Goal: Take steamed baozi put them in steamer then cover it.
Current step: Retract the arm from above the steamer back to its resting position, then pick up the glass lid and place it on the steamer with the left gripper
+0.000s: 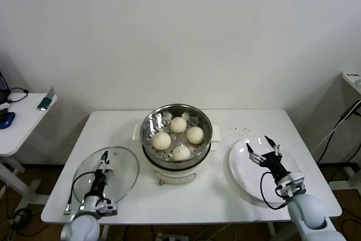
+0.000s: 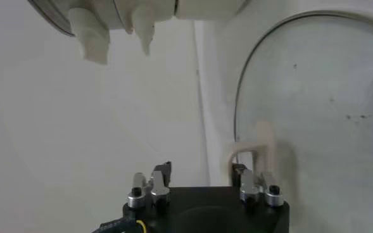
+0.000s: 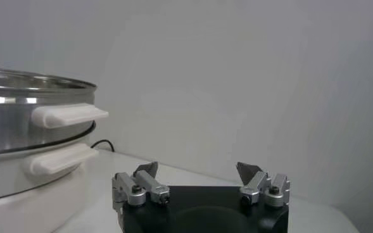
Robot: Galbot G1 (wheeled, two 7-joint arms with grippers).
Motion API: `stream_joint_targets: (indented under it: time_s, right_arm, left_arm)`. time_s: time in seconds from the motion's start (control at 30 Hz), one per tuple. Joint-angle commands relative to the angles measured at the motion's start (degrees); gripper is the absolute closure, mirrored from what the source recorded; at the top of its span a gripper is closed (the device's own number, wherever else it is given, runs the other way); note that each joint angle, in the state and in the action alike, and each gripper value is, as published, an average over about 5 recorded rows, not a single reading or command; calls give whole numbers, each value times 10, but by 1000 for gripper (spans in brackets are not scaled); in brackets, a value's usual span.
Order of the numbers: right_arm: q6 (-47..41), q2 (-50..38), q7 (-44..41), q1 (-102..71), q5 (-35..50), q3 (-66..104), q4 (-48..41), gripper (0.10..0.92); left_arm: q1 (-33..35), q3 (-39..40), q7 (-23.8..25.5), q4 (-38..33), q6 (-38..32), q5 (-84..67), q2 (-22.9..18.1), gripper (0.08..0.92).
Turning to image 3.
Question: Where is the stainless steel steamer basket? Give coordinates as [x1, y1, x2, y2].
[0, 66, 110, 156]

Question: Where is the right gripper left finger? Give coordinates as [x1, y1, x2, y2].
[111, 161, 171, 219]

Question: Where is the white electric cooking pot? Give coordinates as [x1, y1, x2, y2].
[0, 122, 100, 233]

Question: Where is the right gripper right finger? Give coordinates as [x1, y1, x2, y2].
[236, 161, 291, 208]

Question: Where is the black pot power cord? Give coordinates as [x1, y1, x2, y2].
[90, 139, 115, 153]

